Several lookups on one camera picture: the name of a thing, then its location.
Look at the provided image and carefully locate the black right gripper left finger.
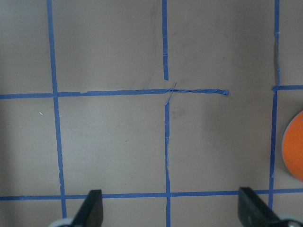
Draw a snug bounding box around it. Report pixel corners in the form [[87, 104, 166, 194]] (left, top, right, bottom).
[[70, 190, 103, 227]]

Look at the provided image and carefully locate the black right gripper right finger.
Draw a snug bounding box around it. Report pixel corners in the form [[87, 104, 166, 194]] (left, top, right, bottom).
[[238, 187, 283, 227]]

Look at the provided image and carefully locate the orange can with silver lid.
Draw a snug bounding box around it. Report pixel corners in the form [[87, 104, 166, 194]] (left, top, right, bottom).
[[282, 112, 303, 182]]

